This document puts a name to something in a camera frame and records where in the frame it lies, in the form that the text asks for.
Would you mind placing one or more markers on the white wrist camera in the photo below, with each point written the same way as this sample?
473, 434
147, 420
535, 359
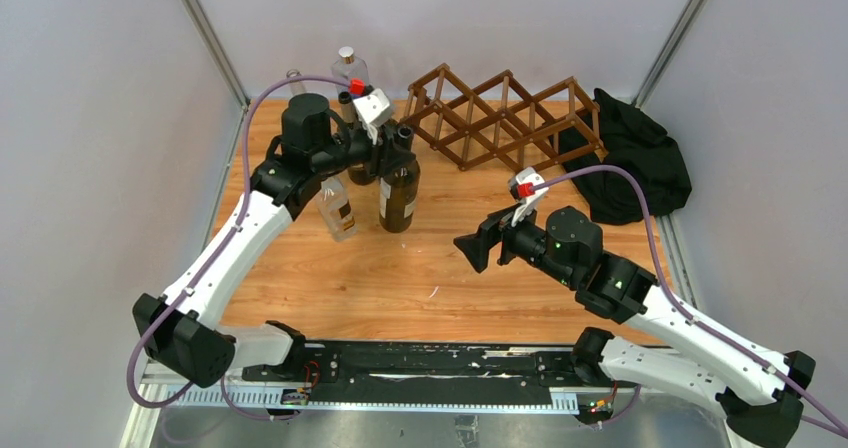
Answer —
373, 110
526, 188

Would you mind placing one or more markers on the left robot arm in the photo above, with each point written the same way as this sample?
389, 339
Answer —
180, 328

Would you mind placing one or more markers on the blue square glass bottle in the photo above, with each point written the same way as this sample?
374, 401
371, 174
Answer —
349, 65

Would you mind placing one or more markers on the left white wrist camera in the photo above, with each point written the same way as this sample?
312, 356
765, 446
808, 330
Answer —
373, 110

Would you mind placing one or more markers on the clear bottle black label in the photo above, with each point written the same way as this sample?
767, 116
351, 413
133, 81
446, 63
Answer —
296, 85

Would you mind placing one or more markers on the dark wine bottle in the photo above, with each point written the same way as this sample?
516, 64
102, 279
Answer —
398, 194

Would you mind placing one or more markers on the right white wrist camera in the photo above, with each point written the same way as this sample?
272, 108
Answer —
526, 188

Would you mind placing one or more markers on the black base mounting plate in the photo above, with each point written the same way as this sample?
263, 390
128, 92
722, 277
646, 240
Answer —
443, 376

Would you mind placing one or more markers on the olive green wine bottle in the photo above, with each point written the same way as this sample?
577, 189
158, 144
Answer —
357, 142

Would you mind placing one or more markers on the brown wooden wine rack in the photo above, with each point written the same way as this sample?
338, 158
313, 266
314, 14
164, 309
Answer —
501, 120

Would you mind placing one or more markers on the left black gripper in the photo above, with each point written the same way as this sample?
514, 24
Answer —
390, 152

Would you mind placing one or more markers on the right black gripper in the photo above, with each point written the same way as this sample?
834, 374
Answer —
476, 247

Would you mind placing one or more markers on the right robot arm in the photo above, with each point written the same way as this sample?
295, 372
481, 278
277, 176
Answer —
755, 390

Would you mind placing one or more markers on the black cloth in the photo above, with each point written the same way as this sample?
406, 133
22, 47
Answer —
643, 148

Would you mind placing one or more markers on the clear bottle black cap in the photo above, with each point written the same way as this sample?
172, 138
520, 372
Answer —
333, 203

